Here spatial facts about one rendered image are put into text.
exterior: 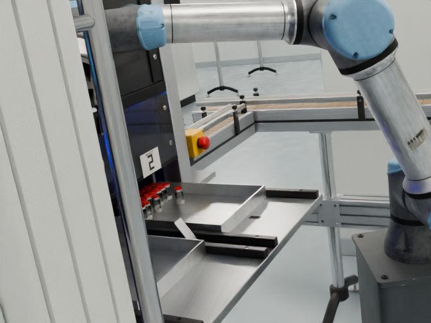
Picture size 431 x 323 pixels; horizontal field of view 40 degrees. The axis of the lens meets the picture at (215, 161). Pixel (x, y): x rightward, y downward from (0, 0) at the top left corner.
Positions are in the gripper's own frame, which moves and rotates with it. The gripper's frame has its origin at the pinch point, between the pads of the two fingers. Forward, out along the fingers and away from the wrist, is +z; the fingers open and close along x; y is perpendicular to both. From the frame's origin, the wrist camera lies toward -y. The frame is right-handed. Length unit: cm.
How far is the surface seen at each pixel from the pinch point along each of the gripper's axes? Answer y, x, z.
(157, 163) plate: 17, 58, -47
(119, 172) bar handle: 8.0, -16.6, 15.0
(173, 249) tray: 17, 51, -16
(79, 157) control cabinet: 4.7, -24.7, 19.6
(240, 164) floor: 99, 307, -244
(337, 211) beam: 90, 128, -71
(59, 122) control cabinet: 3.6, -28.6, 18.7
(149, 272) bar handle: 10.2, -6.4, 21.8
